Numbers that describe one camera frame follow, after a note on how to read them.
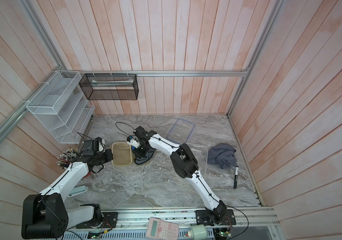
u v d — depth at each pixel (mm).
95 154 684
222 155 902
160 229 701
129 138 880
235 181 857
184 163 620
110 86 1030
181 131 1119
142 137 764
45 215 400
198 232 637
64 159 775
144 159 893
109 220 732
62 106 731
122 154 981
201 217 732
